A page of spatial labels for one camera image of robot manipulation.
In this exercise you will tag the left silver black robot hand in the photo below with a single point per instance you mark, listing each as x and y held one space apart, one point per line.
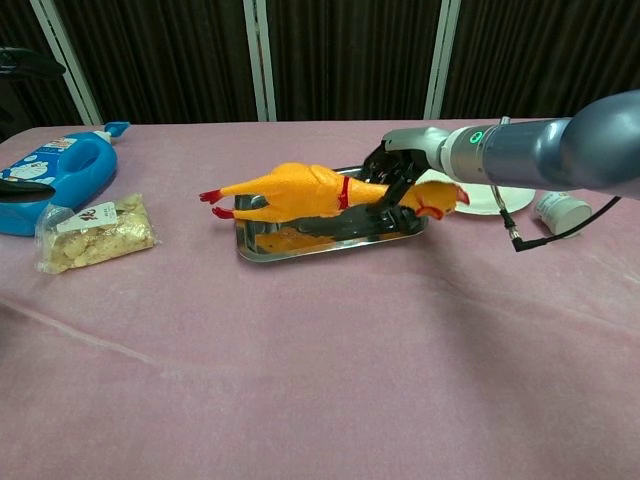
25 62

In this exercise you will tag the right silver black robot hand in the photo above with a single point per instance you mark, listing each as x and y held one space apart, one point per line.
420 145

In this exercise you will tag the yellow rubber toy chicken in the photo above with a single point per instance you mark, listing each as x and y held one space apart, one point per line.
300 190

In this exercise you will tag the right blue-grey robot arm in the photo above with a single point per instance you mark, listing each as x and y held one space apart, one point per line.
550 150

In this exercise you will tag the stainless steel tray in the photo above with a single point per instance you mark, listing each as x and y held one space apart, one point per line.
350 234

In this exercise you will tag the white paper plate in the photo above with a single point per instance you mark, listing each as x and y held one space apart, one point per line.
500 201

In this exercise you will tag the blue pump bottle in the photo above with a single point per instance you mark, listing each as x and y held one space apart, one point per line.
75 160

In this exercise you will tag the small white jar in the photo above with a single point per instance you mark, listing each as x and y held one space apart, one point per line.
560 212

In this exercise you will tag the clear bag of snacks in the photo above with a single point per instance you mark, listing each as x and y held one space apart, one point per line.
100 240

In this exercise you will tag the pink tablecloth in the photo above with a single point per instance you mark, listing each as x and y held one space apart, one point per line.
300 375

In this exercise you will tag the white partition frame post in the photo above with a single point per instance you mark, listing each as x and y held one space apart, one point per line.
260 60
442 55
70 65

